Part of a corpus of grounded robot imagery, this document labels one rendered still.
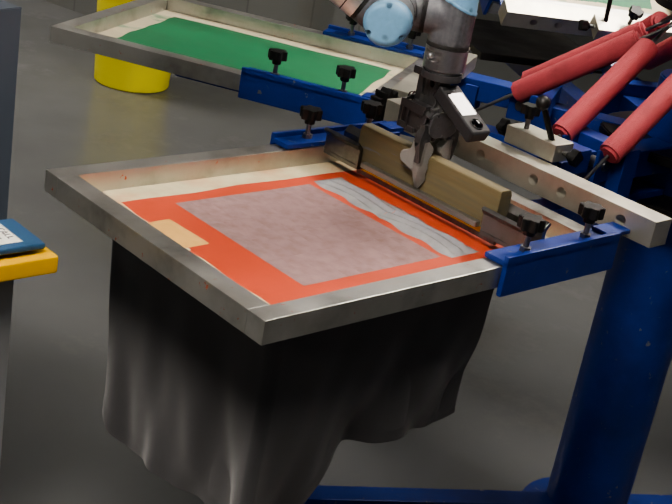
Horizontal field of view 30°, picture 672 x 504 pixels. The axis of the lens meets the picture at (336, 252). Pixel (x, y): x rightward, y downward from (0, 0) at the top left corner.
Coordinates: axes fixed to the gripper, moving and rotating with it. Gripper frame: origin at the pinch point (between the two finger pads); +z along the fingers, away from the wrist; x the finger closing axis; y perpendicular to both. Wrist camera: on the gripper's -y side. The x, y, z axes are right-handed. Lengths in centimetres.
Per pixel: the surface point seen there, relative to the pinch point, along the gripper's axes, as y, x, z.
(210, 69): 76, -7, 3
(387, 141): 10.5, 1.5, -4.1
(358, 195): 8.2, 8.7, 4.9
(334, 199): 9.4, 13.4, 5.5
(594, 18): 47, -104, -15
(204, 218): 9.8, 41.9, 5.6
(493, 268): -29.1, 14.1, 2.1
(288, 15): 334, -254, 65
